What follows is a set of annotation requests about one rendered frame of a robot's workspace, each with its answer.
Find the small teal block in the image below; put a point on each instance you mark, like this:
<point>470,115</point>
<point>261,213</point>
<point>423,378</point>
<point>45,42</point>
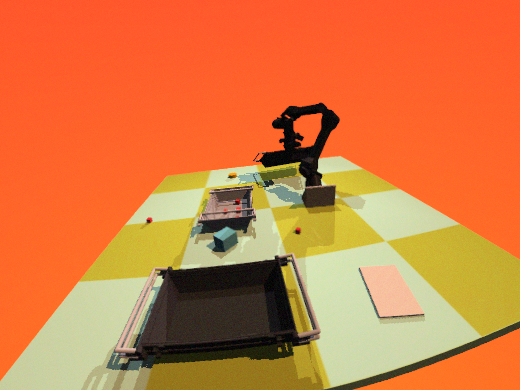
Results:
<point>225,239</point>

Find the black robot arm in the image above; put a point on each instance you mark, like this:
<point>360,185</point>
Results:
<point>329,121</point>

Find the pink flat rectangular panel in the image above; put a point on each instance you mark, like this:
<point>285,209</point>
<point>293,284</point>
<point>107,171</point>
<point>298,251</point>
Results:
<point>390,294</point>

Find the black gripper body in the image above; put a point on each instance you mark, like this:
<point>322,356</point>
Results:
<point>288,139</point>

